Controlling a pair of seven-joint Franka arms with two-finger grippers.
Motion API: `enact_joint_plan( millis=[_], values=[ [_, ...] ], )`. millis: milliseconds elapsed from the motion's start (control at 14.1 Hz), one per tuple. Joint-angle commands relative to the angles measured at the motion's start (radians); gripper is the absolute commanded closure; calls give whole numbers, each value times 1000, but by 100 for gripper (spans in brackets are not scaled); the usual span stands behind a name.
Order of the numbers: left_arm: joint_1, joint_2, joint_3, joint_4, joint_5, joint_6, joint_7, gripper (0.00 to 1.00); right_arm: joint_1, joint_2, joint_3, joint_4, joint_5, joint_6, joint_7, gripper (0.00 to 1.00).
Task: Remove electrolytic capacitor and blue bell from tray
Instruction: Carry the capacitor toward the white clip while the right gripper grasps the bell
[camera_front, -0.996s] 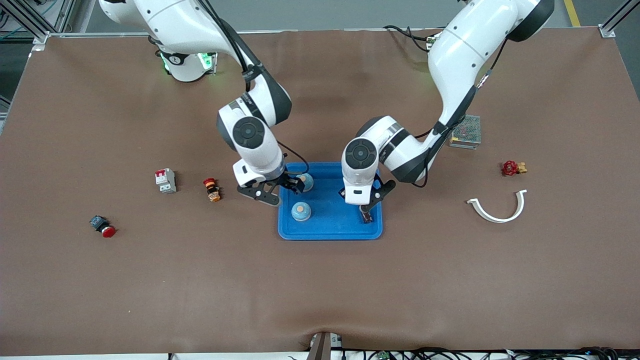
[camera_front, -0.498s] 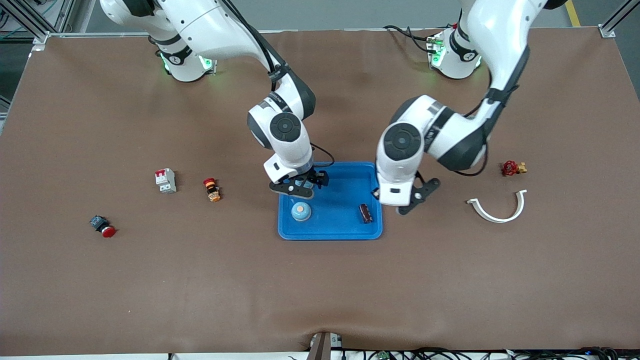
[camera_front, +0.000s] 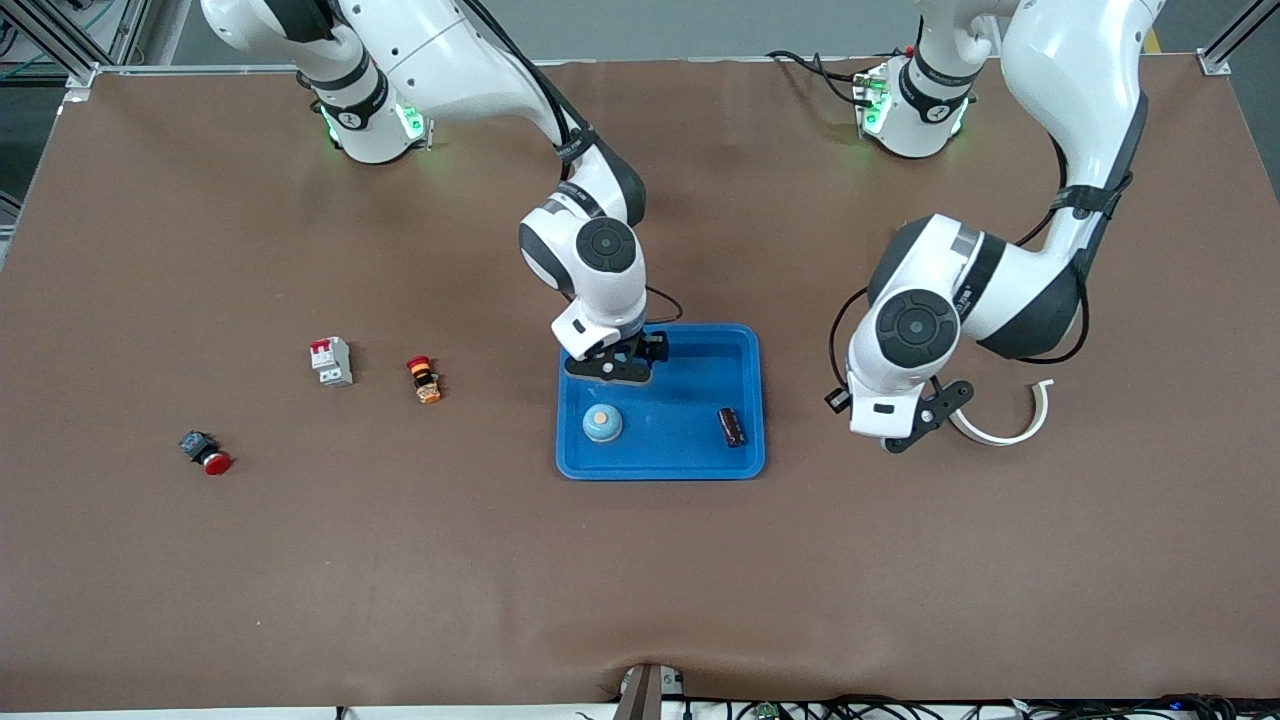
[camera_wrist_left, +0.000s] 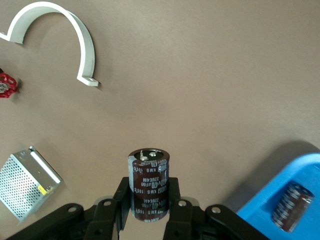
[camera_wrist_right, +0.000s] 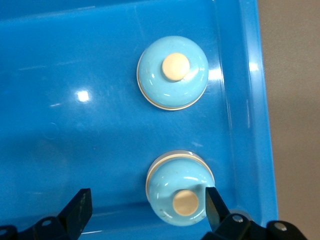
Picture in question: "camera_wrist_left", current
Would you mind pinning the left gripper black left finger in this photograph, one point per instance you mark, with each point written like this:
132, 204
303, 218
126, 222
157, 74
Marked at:
105, 217

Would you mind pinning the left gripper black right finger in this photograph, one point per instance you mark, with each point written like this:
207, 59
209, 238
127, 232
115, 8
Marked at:
185, 220

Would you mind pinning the perforated metal power supply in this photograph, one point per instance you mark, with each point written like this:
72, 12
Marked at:
20, 182

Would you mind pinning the blue plastic tray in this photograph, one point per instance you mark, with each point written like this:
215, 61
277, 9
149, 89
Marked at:
307, 175

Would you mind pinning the brown table cover mat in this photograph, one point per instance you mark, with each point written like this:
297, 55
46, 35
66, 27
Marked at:
200, 75

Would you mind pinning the red handwheel brass valve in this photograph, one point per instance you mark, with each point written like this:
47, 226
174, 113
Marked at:
6, 86

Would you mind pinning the white half-round pipe clamp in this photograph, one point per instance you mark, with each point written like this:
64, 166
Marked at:
87, 50

